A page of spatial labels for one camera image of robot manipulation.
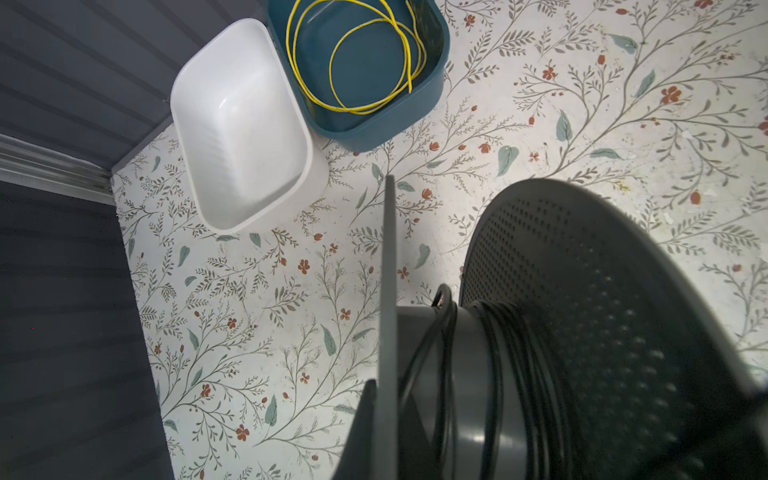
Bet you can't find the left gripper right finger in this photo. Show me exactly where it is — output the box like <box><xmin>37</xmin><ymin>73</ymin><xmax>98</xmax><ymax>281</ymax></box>
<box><xmin>398</xmin><ymin>395</ymin><xmax>441</xmax><ymax>479</ymax></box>

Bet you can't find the dark grey cable spool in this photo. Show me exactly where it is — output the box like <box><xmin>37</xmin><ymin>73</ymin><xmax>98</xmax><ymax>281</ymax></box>
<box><xmin>372</xmin><ymin>179</ymin><xmax>767</xmax><ymax>479</ymax></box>

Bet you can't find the teal plastic tray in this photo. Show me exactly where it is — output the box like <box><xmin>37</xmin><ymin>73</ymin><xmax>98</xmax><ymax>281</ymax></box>
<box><xmin>267</xmin><ymin>1</ymin><xmax>450</xmax><ymax>152</ymax></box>

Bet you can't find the yellow cable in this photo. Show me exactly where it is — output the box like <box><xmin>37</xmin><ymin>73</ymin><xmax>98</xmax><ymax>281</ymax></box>
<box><xmin>285</xmin><ymin>0</ymin><xmax>428</xmax><ymax>116</ymax></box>

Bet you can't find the white plastic tray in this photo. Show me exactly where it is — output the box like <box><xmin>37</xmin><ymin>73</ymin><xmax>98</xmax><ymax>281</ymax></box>
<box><xmin>170</xmin><ymin>18</ymin><xmax>329</xmax><ymax>235</ymax></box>

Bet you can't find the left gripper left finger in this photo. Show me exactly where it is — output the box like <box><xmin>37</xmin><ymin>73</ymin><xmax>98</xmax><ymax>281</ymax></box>
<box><xmin>333</xmin><ymin>380</ymin><xmax>377</xmax><ymax>480</ymax></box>

